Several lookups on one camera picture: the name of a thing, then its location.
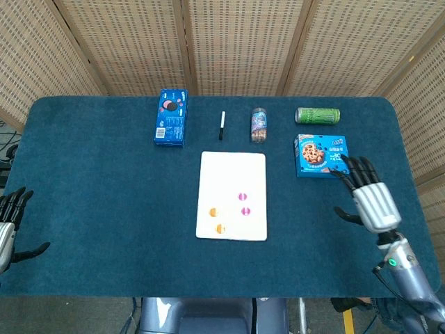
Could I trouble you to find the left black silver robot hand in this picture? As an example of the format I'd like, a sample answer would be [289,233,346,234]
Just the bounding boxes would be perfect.
[0,186,51,274]

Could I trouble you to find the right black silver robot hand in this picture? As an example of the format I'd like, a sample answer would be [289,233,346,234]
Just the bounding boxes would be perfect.
[334,155,403,233]

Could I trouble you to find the white magnetic board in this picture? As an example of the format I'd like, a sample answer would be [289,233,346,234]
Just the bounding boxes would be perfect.
[195,150,268,242]

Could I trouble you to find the light blue cookie box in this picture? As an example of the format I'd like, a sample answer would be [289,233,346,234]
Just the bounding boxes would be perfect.
[294,134,351,180]

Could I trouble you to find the dark blue denim cloth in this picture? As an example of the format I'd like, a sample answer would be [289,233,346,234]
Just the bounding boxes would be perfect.
[330,297,401,334]

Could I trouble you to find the dark blue table cloth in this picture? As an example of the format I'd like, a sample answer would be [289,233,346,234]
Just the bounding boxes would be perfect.
[0,96,442,299]

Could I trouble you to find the green drink can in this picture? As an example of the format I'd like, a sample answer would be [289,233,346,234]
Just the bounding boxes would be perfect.
[295,107,341,125]

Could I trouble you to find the metal table leg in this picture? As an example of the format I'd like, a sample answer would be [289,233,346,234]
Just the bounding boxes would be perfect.
[298,297,309,334]

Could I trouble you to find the clear snack jar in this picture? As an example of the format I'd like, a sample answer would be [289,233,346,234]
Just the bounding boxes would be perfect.
[250,107,269,143]

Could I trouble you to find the blue-grey robot torso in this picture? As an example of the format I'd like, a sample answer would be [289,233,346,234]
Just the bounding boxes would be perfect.
[138,297,289,334]

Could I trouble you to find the dark blue Oreo box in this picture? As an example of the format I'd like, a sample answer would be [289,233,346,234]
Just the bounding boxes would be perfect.
[153,88,189,148]

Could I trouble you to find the woven bamboo folding screen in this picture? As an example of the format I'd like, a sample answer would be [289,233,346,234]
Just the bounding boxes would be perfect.
[0,0,445,265]

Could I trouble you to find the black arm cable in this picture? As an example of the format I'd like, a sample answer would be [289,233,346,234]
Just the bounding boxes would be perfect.
[372,262,410,303]

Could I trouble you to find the black floor cables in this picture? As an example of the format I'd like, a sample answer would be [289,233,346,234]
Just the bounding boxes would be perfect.
[0,120,20,189]

